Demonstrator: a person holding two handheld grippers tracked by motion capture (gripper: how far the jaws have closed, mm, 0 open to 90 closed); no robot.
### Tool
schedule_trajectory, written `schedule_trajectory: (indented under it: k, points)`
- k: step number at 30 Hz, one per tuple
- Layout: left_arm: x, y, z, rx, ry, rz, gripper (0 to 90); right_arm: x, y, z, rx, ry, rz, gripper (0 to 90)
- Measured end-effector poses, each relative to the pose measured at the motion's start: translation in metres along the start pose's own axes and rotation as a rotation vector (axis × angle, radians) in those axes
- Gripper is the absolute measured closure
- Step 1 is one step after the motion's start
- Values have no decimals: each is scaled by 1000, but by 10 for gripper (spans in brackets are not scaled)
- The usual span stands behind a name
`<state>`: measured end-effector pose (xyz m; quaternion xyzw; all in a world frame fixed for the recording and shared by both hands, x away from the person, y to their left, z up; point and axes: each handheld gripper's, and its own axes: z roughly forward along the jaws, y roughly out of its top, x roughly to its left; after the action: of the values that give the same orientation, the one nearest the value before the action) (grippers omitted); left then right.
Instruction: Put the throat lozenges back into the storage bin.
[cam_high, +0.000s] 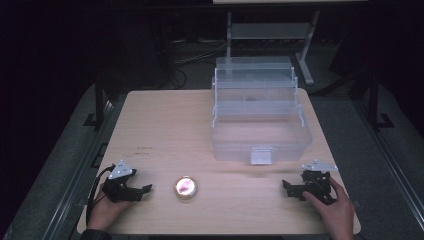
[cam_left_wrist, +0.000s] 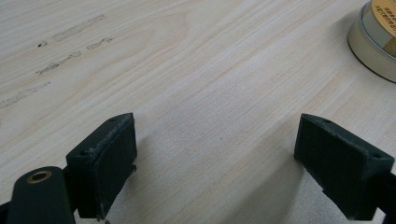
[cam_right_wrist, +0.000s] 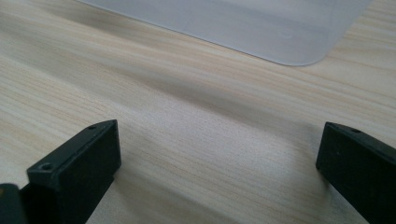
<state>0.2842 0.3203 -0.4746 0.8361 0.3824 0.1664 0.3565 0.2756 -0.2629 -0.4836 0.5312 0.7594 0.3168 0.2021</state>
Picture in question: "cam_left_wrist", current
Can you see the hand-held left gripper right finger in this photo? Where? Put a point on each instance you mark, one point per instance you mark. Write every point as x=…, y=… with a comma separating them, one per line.
x=339, y=165

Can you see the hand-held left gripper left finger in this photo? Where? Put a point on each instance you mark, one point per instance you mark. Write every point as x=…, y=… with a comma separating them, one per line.
x=102, y=168

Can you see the round tin with gold label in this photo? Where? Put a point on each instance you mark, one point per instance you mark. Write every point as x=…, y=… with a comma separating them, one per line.
x=375, y=40

